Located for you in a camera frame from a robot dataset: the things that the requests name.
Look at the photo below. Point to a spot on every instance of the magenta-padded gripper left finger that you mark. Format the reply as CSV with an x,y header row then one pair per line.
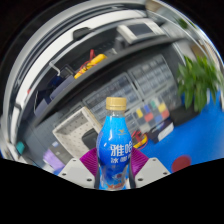
x,y
76,172

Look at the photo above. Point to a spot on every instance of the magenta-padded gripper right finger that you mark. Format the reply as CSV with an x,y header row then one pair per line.
x,y
150,172

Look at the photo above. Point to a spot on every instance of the blue drink bottle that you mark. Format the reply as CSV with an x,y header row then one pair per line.
x,y
114,150

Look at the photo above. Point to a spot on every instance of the dark grey flat package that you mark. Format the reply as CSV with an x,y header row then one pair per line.
x,y
63,152

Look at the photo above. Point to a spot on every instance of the yellow multimeter with red leads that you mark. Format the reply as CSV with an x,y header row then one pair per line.
x,y
140,140

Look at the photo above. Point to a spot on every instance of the black rectangular speaker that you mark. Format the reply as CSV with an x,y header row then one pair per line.
x,y
90,139

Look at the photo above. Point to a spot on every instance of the black box with white label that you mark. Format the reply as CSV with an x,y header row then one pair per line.
x,y
161,131

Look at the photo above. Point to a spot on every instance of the white perforated crate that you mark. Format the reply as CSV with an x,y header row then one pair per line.
x,y
75,128

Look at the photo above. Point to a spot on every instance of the clear organizer box, coloured parts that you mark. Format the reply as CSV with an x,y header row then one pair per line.
x,y
151,115

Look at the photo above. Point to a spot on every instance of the teal object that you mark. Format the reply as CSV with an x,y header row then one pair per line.
x,y
20,148

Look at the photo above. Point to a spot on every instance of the flat black case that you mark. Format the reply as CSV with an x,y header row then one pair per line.
x,y
183,116

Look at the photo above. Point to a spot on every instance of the green potted plant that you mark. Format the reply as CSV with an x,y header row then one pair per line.
x,y
200,80

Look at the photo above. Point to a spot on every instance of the yellow tool with red leads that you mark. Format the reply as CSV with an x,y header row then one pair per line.
x,y
91,63

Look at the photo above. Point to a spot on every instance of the dark wall shelf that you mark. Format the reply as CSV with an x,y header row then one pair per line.
x,y
110,68

